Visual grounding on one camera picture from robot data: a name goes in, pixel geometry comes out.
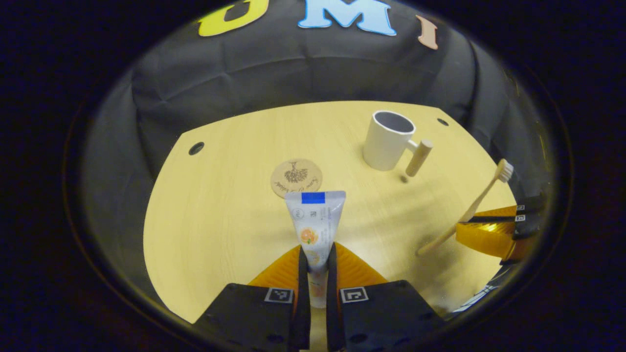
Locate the black backdrop cloth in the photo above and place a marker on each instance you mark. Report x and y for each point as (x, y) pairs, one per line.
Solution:
(274, 73)

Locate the round wooden coaster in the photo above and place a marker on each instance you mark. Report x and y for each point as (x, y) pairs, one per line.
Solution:
(293, 176)

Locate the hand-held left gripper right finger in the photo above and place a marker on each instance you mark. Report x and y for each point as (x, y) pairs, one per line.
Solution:
(333, 318)

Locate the wooden toothbrush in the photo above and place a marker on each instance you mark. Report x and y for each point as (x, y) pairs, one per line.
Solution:
(477, 203)

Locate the white toothpaste tube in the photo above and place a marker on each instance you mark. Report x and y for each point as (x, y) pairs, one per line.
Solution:
(315, 220)

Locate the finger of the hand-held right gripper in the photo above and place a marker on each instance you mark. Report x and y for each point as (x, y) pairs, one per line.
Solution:
(528, 227)
(533, 203)

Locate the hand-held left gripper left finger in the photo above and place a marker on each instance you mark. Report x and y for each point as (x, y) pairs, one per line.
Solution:
(302, 313)

